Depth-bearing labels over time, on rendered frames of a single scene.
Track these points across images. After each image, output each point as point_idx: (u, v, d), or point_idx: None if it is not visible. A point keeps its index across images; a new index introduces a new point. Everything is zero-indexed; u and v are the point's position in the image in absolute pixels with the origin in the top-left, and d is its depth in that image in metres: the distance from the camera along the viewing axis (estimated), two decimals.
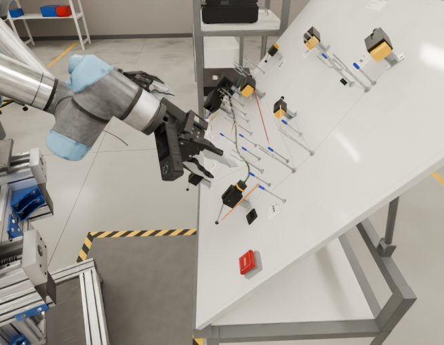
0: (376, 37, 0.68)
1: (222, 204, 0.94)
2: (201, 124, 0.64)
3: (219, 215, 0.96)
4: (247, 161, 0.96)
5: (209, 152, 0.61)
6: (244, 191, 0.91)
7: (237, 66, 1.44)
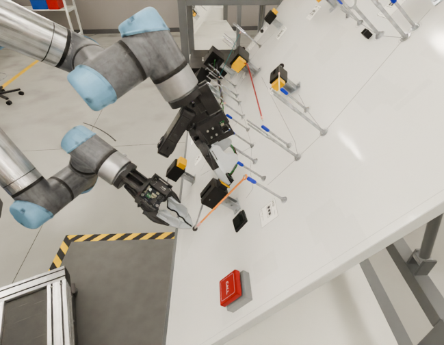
0: None
1: (202, 204, 0.70)
2: (227, 129, 0.59)
3: (198, 220, 0.72)
4: (234, 146, 0.72)
5: (206, 157, 0.60)
6: (230, 187, 0.67)
7: (228, 39, 1.20)
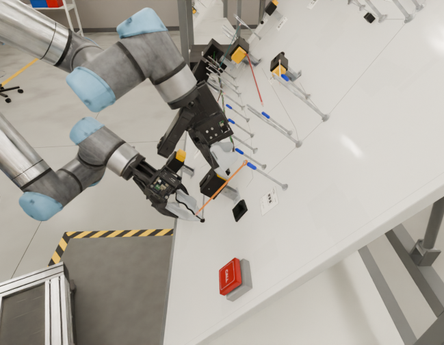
0: None
1: (203, 194, 0.69)
2: (226, 129, 0.59)
3: (202, 211, 0.72)
4: (234, 135, 0.71)
5: (206, 158, 0.61)
6: (226, 179, 0.66)
7: (228, 31, 1.19)
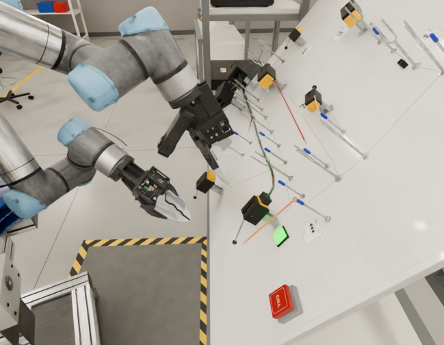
0: None
1: (243, 220, 0.75)
2: (227, 129, 0.59)
3: (238, 234, 0.77)
4: (273, 165, 0.77)
5: (206, 157, 0.60)
6: (268, 207, 0.72)
7: (252, 54, 1.25)
